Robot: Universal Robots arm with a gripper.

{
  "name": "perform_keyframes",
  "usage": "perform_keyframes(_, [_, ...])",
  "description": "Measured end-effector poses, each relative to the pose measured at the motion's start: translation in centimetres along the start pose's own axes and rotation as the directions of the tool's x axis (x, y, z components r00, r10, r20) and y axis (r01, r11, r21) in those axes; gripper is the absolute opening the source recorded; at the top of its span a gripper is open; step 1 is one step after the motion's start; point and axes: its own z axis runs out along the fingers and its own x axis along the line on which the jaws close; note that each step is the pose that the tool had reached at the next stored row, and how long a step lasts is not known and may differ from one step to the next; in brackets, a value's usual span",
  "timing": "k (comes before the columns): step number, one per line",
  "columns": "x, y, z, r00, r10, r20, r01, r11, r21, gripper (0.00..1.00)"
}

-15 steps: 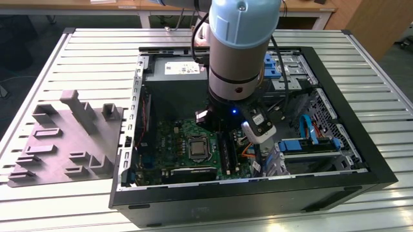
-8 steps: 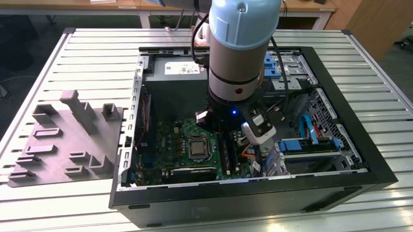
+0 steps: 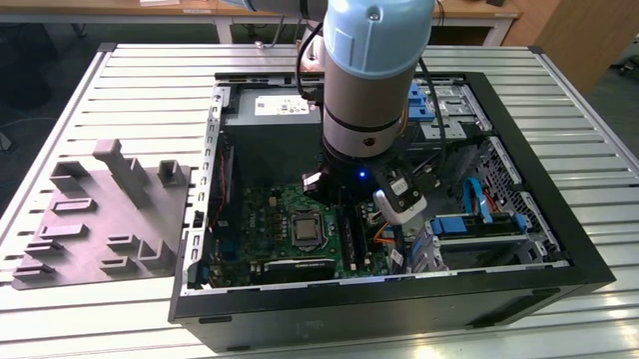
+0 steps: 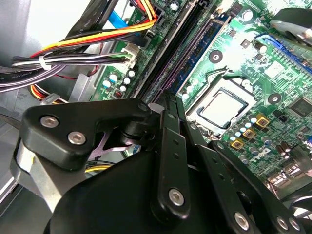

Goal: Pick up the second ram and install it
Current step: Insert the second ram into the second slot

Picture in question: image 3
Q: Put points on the blue disk carrier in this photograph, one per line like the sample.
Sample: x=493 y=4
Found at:
x=451 y=226

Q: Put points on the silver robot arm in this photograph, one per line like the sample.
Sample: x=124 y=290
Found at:
x=369 y=93

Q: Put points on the blue plastic rail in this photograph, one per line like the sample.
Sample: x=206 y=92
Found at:
x=420 y=258

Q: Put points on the silver CPU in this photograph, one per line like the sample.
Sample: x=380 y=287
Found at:
x=305 y=229

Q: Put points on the green motherboard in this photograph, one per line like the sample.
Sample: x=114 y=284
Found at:
x=258 y=213

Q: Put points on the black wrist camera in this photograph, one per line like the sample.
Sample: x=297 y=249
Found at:
x=313 y=185

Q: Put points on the black graphics card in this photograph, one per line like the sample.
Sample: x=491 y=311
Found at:
x=299 y=264

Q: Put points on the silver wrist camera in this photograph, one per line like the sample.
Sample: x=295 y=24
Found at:
x=399 y=209

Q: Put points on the wooden desk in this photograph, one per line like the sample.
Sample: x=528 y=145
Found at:
x=74 y=9

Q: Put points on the grey power supply unit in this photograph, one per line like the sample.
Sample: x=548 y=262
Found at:
x=269 y=149

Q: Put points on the wooden cabinet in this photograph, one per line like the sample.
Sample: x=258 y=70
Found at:
x=573 y=33

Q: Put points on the black PC case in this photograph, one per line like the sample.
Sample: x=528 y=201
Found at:
x=399 y=318

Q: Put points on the blue plastic drive latch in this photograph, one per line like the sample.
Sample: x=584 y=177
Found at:
x=420 y=101

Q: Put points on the silver disk bay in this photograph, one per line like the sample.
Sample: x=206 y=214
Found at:
x=484 y=239

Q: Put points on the grey parts rack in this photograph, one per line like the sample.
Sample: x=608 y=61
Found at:
x=100 y=224

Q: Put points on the silver drive cage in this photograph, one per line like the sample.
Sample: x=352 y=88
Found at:
x=456 y=129

